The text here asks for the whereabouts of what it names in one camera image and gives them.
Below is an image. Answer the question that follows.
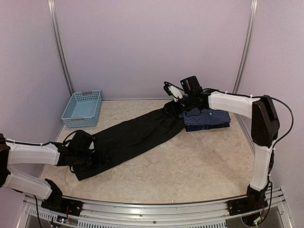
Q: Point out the aluminium corner post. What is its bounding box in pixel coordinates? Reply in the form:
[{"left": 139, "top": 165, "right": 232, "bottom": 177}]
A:
[
  {"left": 232, "top": 0, "right": 259, "bottom": 95},
  {"left": 47, "top": 0, "right": 75, "bottom": 96}
]

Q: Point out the light blue plastic basket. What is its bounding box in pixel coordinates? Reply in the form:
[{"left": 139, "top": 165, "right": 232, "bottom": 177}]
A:
[{"left": 61, "top": 90, "right": 102, "bottom": 128}]

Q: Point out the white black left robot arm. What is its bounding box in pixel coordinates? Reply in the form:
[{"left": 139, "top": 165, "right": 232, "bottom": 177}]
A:
[{"left": 0, "top": 130, "right": 110, "bottom": 211}]

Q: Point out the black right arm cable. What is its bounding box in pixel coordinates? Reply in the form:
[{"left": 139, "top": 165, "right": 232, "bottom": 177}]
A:
[{"left": 201, "top": 87, "right": 295, "bottom": 224}]

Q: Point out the black pinstriped long sleeve shirt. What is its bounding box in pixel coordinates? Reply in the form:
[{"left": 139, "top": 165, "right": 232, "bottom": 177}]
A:
[{"left": 72, "top": 108, "right": 185, "bottom": 181}]

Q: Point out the blue checked shirt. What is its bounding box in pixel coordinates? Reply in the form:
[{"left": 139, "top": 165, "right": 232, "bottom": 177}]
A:
[{"left": 179, "top": 108, "right": 231, "bottom": 126}]

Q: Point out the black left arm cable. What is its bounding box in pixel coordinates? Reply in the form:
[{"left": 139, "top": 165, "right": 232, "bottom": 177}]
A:
[{"left": 4, "top": 130, "right": 98, "bottom": 174}]

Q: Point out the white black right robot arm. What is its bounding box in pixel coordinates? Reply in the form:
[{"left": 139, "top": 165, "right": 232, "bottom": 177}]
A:
[{"left": 163, "top": 76, "right": 280, "bottom": 215}]

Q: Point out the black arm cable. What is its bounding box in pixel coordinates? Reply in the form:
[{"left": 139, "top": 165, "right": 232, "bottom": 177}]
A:
[
  {"left": 4, "top": 130, "right": 98, "bottom": 174},
  {"left": 201, "top": 87, "right": 295, "bottom": 224}
]

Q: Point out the aluminium front rail frame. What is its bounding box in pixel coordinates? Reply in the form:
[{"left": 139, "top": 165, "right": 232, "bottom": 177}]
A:
[{"left": 14, "top": 188, "right": 295, "bottom": 228}]

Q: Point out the right aluminium corner post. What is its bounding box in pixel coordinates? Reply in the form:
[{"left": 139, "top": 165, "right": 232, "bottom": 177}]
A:
[{"left": 232, "top": 0, "right": 259, "bottom": 95}]

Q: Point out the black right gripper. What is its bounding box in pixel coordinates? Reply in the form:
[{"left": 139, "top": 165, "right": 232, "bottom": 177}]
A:
[{"left": 161, "top": 94, "right": 194, "bottom": 117}]

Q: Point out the left aluminium corner post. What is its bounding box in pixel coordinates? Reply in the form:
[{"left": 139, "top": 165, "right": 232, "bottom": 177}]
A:
[{"left": 47, "top": 0, "right": 75, "bottom": 96}]

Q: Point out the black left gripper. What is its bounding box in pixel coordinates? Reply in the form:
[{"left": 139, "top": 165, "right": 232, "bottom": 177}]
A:
[{"left": 76, "top": 149, "right": 112, "bottom": 169}]

